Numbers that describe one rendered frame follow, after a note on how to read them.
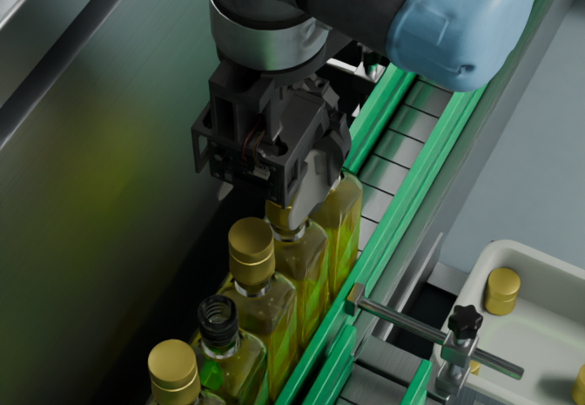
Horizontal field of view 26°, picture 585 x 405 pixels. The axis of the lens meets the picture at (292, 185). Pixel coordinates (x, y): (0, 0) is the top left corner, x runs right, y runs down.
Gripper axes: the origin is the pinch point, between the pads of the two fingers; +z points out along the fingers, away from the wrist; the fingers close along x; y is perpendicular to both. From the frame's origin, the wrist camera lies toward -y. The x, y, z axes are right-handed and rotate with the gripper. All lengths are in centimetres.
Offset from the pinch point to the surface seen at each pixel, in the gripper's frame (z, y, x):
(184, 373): -0.9, 17.9, 1.1
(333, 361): 18.8, 3.2, 6.1
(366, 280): 23.5, -8.1, 4.2
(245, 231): -0.9, 5.6, -0.6
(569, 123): 40, -48, 14
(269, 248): -0.5, 6.0, 1.5
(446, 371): 24.3, -3.0, 14.7
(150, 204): 7.6, 2.1, -11.8
